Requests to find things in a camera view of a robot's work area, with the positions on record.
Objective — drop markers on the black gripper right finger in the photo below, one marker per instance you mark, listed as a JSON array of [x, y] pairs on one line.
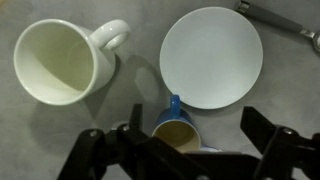
[[286, 153]]

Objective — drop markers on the blue mug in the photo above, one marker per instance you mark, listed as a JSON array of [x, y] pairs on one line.
[[178, 134]]

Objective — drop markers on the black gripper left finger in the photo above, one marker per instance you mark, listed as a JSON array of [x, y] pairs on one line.
[[133, 153]]

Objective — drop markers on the white plate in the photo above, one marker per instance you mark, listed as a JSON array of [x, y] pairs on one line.
[[211, 58]]

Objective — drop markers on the white mug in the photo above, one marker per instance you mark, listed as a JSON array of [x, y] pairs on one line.
[[53, 63]]

